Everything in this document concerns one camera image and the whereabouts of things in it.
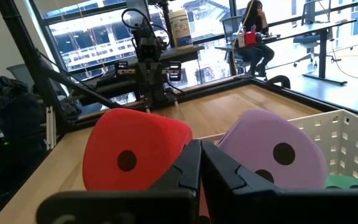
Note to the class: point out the large teal foam die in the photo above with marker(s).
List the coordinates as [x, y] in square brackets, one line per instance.
[340, 182]

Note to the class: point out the white label strip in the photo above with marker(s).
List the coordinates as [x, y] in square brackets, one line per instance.
[50, 127]

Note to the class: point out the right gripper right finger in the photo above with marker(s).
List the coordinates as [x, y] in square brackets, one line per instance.
[244, 202]

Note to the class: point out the window with dark frame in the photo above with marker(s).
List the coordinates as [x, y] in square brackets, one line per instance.
[89, 40]

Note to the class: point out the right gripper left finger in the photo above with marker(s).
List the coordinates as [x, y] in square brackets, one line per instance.
[166, 202]

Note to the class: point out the office chair base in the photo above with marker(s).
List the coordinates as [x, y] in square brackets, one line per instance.
[309, 39]

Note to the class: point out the long dark-legged desk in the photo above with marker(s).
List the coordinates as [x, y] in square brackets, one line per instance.
[322, 46]

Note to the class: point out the grey mesh office chair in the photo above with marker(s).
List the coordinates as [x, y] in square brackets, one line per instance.
[230, 28]

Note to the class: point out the red box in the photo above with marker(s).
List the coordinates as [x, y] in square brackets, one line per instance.
[250, 39]

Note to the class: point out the large red foam die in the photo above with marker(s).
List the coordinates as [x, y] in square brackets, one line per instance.
[135, 133]

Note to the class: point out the white canister with blue label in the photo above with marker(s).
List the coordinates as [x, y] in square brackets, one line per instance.
[180, 28]

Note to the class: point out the white perforated bin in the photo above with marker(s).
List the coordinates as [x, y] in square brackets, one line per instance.
[346, 140]

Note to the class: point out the large purple foam die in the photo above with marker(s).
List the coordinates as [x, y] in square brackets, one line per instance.
[259, 133]

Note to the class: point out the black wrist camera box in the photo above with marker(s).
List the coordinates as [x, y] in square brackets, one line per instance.
[148, 48]

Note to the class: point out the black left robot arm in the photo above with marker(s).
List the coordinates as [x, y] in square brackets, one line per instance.
[155, 93]

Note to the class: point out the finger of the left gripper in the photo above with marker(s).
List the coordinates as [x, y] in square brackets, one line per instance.
[121, 68]
[175, 71]

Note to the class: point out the person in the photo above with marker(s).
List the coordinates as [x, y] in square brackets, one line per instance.
[256, 53]

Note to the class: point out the black aluminium table frame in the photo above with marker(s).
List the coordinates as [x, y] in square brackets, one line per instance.
[30, 56]

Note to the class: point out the grey chair backrest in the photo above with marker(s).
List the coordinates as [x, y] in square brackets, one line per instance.
[20, 73]

